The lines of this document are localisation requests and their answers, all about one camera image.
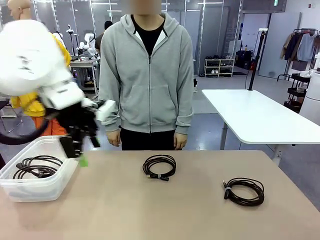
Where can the white cylindrical appliance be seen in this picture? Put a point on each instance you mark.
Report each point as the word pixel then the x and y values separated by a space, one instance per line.
pixel 311 100

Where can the person in olive shirt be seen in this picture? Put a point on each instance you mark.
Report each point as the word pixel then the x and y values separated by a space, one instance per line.
pixel 100 41

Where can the black clothes rack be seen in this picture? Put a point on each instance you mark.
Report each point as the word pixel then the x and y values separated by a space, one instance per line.
pixel 296 30

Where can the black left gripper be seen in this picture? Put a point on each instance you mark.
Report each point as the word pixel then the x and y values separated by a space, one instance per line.
pixel 75 120

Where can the person's left hand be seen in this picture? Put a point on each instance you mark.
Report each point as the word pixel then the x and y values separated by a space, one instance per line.
pixel 180 141

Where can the black utility cart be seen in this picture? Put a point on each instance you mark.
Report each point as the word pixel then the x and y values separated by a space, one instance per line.
pixel 296 92

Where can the navy jacket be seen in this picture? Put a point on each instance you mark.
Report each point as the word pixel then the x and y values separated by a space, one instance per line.
pixel 293 47

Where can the person's right hand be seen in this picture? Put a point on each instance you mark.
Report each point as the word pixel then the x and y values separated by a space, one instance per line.
pixel 114 138

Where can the black metal chair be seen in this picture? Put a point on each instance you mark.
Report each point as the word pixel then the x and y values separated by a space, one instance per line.
pixel 7 120

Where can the person's left forearm grey sleeve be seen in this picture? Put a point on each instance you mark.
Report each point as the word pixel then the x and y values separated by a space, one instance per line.
pixel 184 117

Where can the person's right forearm grey sleeve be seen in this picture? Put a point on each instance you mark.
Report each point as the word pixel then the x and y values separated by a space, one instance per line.
pixel 110 125

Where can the black stand with white head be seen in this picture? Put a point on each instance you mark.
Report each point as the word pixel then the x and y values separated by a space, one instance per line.
pixel 70 31

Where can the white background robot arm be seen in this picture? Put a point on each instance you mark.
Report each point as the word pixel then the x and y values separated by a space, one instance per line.
pixel 88 41

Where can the grey frame workbench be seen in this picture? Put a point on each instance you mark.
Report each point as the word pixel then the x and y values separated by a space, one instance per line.
pixel 87 66

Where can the light blue shirt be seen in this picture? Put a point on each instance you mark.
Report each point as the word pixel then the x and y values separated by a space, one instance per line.
pixel 306 47

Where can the person in grey hoodie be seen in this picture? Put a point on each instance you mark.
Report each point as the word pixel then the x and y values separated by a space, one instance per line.
pixel 147 82

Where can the black luggage pile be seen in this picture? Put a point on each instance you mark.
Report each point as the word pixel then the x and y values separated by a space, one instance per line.
pixel 243 60

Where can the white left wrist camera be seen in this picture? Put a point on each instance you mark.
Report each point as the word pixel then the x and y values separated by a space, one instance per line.
pixel 106 111

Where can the black pole stand white top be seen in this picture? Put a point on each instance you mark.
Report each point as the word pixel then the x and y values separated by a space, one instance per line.
pixel 257 55

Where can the orange trousers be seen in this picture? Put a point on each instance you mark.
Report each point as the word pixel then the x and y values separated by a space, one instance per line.
pixel 53 126

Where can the clear plastic storage container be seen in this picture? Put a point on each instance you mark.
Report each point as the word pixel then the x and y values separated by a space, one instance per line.
pixel 37 190

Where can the brown coat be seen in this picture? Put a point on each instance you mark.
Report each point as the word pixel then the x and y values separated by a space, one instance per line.
pixel 287 46

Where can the white rounded table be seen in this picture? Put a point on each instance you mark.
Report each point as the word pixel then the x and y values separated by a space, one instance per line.
pixel 257 117

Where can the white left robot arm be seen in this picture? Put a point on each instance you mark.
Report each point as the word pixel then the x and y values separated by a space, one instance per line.
pixel 30 55

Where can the wooden shoe rack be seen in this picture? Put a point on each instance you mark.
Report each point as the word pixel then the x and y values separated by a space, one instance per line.
pixel 220 67

